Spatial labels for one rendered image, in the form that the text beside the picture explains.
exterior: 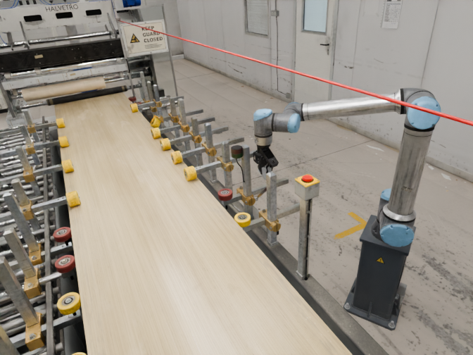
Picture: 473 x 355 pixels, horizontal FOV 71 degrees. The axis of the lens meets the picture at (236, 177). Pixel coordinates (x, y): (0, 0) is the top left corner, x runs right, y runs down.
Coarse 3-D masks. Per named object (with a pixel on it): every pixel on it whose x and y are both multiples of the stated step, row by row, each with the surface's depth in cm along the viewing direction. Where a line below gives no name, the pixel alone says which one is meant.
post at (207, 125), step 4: (204, 124) 213; (208, 124) 211; (204, 128) 215; (208, 128) 212; (208, 132) 214; (208, 136) 215; (212, 136) 216; (208, 140) 216; (212, 140) 217; (208, 144) 217; (212, 144) 218; (208, 148) 218; (208, 156) 223; (212, 156) 222; (208, 160) 225; (212, 160) 224; (212, 172) 228; (212, 176) 229; (216, 176) 231; (212, 180) 231
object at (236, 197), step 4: (280, 180) 199; (284, 180) 199; (288, 180) 200; (280, 184) 199; (284, 184) 200; (256, 188) 193; (260, 188) 193; (264, 188) 194; (252, 192) 191; (256, 192) 192; (260, 192) 194; (236, 196) 188; (240, 196) 188; (232, 200) 187; (236, 200) 188; (224, 204) 185
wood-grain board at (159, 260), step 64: (64, 128) 290; (128, 128) 280; (128, 192) 191; (192, 192) 186; (128, 256) 145; (192, 256) 142; (256, 256) 140; (128, 320) 117; (192, 320) 115; (256, 320) 113; (320, 320) 112
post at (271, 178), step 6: (270, 174) 153; (270, 180) 154; (276, 180) 155; (270, 186) 155; (276, 186) 157; (270, 192) 157; (276, 192) 158; (270, 198) 158; (276, 198) 160; (270, 204) 160; (276, 204) 162; (270, 210) 162; (276, 210) 164; (270, 216) 164; (276, 216) 166; (270, 234) 170; (276, 234) 171; (270, 240) 172; (276, 240) 173
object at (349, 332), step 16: (144, 112) 377; (160, 128) 330; (176, 144) 292; (192, 160) 265; (208, 176) 241; (240, 208) 204; (256, 240) 183; (272, 256) 170; (288, 256) 166; (288, 272) 159; (304, 288) 149; (320, 288) 148; (320, 304) 141; (336, 304) 140; (336, 320) 134; (352, 320) 133; (336, 336) 135; (352, 336) 128; (368, 336) 127; (352, 352) 128; (368, 352) 122; (384, 352) 121
